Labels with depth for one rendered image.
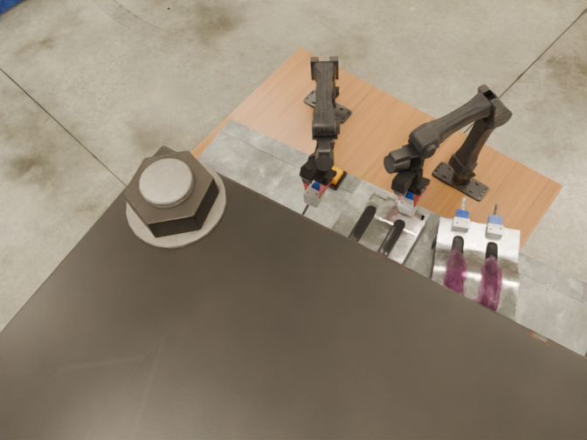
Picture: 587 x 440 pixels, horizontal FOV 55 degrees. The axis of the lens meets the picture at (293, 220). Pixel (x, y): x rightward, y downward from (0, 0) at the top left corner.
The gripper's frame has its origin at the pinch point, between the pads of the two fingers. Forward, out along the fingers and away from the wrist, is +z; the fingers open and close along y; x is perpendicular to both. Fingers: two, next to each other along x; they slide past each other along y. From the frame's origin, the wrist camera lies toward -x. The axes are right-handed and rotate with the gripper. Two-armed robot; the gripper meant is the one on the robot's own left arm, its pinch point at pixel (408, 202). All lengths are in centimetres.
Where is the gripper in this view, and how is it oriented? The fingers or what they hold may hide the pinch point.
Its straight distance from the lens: 186.8
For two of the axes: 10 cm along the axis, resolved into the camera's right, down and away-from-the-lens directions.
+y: 8.2, 3.7, -4.4
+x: 5.8, -5.3, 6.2
